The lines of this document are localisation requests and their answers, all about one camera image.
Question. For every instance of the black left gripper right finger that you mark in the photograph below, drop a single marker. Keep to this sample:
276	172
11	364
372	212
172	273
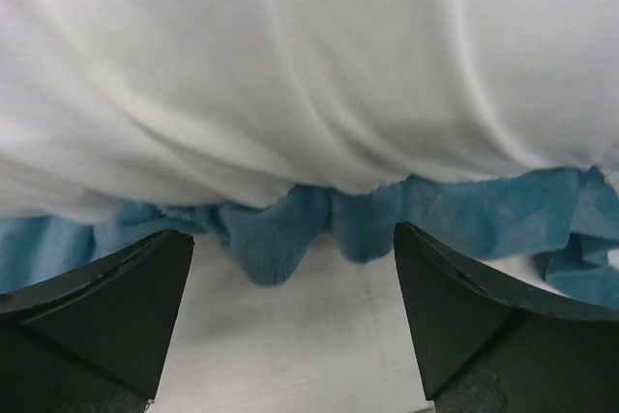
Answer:
487	342

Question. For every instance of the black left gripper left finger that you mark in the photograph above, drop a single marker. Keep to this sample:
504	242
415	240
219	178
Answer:
95	339

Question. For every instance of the blue houndstooth bear pillowcase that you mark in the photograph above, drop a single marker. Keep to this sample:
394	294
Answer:
490	124

